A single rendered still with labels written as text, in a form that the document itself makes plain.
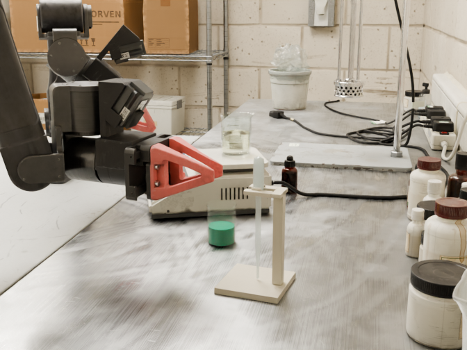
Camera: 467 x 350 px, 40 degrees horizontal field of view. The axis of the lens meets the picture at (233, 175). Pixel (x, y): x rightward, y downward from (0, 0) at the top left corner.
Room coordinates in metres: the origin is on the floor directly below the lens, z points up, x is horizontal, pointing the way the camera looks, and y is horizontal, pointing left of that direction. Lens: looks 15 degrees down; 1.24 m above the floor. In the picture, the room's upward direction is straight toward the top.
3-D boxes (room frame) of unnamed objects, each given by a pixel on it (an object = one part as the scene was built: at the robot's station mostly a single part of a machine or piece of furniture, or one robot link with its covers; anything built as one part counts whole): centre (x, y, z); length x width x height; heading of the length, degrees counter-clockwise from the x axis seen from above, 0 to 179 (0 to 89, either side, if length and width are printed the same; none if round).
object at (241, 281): (0.73, -0.03, 0.96); 0.08 x 0.08 x 0.13; 69
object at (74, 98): (0.81, 0.22, 1.08); 0.12 x 0.09 x 0.12; 112
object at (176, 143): (0.77, 0.06, 1.04); 0.09 x 0.07 x 0.07; 69
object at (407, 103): (2.05, -0.58, 0.93); 0.06 x 0.06 x 0.06
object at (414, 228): (0.83, -0.25, 0.93); 0.03 x 0.03 x 0.07
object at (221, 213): (0.88, 0.02, 0.93); 0.04 x 0.04 x 0.06
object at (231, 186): (1.06, 0.04, 0.94); 0.22 x 0.13 x 0.08; 100
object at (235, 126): (1.07, -0.01, 1.02); 0.06 x 0.05 x 0.08; 99
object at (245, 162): (1.06, 0.01, 0.98); 0.12 x 0.12 x 0.01; 10
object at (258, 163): (0.73, -0.03, 1.04); 0.01 x 0.01 x 0.04; 69
